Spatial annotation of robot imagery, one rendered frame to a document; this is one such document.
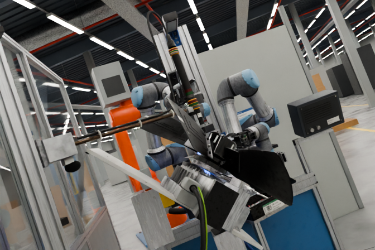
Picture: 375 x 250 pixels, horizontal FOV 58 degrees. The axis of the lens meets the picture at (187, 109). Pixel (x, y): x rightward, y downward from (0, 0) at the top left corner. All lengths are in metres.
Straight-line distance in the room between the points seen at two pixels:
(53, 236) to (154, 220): 0.38
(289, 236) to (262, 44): 2.12
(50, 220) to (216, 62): 2.63
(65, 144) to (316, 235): 1.45
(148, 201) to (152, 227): 0.09
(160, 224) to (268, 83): 2.46
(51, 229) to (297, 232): 1.35
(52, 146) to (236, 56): 2.63
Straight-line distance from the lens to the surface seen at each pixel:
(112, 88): 5.40
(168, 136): 1.37
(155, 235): 1.29
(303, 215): 2.01
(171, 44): 1.49
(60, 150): 1.08
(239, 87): 1.85
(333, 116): 2.03
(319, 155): 3.64
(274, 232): 1.96
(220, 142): 1.31
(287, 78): 3.58
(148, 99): 1.99
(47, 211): 1.04
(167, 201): 1.77
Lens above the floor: 1.29
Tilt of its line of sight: 4 degrees up
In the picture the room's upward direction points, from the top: 20 degrees counter-clockwise
